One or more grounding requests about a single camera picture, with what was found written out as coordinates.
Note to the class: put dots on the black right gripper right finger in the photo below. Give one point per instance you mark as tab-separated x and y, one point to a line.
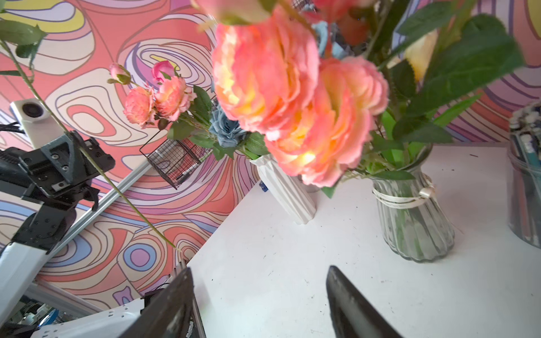
351	313

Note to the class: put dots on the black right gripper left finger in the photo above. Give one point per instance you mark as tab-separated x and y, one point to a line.
172	313

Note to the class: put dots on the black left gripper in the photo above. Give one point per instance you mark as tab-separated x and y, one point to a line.
59	174

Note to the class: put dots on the clear ribbed glass vase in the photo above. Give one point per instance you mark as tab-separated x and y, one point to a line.
413	224

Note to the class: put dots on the white ribbed ceramic vase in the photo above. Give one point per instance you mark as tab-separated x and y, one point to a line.
287	190

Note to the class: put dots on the pink peony flower branch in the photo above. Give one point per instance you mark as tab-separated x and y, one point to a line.
172	104

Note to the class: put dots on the light pink rose stem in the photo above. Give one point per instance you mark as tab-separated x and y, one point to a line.
18	33

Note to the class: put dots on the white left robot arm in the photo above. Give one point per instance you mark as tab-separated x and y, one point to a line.
23	258

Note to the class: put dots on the blue rose bunch white vase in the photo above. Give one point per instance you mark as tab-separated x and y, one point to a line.
225	137

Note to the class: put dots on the pink peony bunch glass vase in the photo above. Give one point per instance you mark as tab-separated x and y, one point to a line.
354	88

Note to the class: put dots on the blue black stapler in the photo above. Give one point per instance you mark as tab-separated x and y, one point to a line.
263	186

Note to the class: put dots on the clear pen holder jar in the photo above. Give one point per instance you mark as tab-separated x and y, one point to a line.
523	174

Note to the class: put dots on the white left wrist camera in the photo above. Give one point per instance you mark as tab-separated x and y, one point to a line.
37	122

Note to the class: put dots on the black wire basket left wall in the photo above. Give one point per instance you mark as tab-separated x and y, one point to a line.
175	161

